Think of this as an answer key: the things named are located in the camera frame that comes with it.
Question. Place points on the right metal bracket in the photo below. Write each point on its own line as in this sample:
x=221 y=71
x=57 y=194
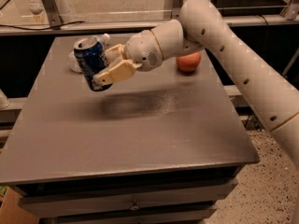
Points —
x=177 y=0

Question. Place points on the grey drawer cabinet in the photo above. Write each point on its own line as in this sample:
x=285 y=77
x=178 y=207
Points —
x=169 y=142

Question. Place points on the left metal bracket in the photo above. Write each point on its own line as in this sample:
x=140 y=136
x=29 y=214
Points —
x=52 y=13

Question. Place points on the metal bracket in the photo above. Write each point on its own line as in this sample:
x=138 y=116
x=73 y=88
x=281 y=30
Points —
x=177 y=0
x=52 y=13

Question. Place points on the white pipe at left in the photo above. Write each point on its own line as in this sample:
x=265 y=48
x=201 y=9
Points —
x=4 y=102

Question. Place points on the cardboard box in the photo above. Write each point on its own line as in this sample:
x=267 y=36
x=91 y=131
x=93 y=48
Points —
x=11 y=213

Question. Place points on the white plastic water bottle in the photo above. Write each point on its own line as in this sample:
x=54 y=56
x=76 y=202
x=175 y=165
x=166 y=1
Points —
x=71 y=59

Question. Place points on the drawer knob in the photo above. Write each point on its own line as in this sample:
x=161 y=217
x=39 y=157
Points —
x=134 y=207

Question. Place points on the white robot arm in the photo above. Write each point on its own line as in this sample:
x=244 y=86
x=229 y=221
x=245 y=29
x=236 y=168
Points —
x=200 y=26

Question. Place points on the red apple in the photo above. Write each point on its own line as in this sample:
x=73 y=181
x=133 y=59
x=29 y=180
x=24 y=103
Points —
x=188 y=63

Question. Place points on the blue pepsi can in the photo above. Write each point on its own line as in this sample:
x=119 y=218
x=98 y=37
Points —
x=91 y=59

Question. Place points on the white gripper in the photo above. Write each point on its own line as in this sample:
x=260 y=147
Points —
x=142 y=49

